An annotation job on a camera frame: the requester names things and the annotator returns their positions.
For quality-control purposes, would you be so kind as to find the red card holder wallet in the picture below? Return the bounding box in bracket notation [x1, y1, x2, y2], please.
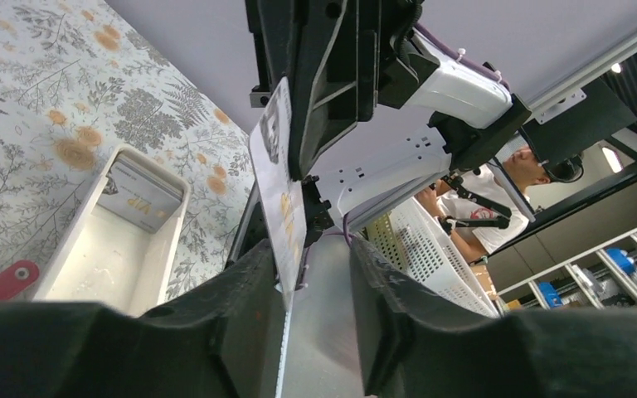
[0, 260, 40, 301]

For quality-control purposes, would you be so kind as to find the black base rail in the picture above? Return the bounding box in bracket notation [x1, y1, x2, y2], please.
[224, 182, 268, 269]

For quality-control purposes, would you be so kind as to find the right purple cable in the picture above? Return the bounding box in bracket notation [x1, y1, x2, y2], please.
[414, 22, 512, 92]

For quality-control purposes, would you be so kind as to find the white perforated basket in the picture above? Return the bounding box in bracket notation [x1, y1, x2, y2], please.
[366, 198, 499, 318]

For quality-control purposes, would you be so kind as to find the silver vip card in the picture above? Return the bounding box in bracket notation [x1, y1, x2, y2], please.
[97, 155, 183, 233]
[249, 77, 307, 308]

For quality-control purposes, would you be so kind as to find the white plastic tray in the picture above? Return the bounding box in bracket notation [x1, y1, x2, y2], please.
[32, 144, 192, 316]

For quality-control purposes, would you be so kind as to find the person in white shirt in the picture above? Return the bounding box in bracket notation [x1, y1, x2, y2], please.
[414, 145, 558, 264]

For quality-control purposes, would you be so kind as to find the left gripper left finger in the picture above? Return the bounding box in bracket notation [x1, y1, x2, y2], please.
[0, 240, 278, 397]

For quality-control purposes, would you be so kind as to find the floral table mat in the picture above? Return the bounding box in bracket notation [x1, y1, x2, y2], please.
[0, 1, 254, 299]

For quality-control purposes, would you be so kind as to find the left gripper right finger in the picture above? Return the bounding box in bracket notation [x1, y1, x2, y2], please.
[349, 238, 637, 397]

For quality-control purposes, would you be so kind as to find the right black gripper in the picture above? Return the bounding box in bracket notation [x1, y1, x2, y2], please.
[245, 1, 423, 181]

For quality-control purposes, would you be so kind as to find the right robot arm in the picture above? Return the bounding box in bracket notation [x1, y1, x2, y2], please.
[246, 1, 530, 232]

